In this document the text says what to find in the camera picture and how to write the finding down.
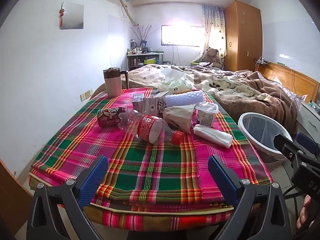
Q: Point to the white yogurt cup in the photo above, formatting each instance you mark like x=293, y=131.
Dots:
x=206, y=116

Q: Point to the pink mug with brown lid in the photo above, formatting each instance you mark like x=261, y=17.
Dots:
x=113, y=83

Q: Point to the small drink carton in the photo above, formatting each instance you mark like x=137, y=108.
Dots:
x=137, y=105

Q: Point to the group of toiletry bottles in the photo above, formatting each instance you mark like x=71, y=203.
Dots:
x=136, y=48

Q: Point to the plaid cloth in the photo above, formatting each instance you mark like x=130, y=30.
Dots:
x=150, y=162

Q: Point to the power strip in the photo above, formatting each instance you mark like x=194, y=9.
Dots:
x=262, y=62

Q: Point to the white plastic pack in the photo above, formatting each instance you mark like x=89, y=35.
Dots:
x=212, y=135

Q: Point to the green cushion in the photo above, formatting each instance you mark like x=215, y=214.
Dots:
x=200, y=63

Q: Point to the lilac bed sheet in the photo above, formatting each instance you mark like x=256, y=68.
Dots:
x=298, y=96

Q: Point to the white trash bin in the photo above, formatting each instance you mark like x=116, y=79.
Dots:
x=252, y=140

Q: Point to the white wrapped pipe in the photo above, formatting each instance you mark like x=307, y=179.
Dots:
x=127, y=12

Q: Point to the wall socket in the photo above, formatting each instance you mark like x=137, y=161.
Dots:
x=86, y=95

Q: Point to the small teal box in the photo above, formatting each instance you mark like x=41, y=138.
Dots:
x=314, y=104

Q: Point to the silver wall mirror sheet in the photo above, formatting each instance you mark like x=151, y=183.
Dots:
x=73, y=16

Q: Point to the brown teddy bear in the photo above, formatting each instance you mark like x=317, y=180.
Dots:
x=212, y=56

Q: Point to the wooden wardrobe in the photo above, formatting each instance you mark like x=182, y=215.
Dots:
x=242, y=37

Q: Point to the tissue pack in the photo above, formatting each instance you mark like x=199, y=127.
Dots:
x=175, y=82

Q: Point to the patterned curtain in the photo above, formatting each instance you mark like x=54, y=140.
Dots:
x=212, y=27

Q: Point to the white drink carton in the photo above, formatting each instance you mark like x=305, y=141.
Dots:
x=150, y=106

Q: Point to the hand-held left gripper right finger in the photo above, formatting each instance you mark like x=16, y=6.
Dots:
x=222, y=180

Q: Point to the dried branches in vase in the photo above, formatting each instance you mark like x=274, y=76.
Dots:
x=145, y=36

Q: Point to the wooden headboard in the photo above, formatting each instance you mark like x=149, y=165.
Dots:
x=295, y=80

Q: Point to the white foam net sleeve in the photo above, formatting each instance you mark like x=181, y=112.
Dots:
x=185, y=98

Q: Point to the red knot ornament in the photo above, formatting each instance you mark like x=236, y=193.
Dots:
x=61, y=15

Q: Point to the brown paper bag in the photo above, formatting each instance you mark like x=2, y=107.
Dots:
x=180, y=118

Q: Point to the small dark shelf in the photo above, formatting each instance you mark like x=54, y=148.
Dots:
x=136, y=61

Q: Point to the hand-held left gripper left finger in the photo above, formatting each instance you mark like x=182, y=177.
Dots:
x=93, y=178

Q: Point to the clear plastic bottle red label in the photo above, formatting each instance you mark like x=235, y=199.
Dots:
x=148, y=127

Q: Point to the red drink can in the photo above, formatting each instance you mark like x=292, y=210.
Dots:
x=107, y=118

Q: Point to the white nightstand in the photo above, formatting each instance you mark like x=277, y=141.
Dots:
x=308, y=120

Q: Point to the window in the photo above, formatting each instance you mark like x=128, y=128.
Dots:
x=180, y=35

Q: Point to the purple drink carton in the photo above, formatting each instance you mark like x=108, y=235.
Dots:
x=162, y=106

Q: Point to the bed with brown blanket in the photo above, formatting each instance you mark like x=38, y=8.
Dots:
x=237, y=87

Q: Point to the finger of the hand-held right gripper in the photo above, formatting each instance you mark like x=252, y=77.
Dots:
x=308, y=142
x=286, y=146

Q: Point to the person's right hand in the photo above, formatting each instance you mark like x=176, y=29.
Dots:
x=305, y=206

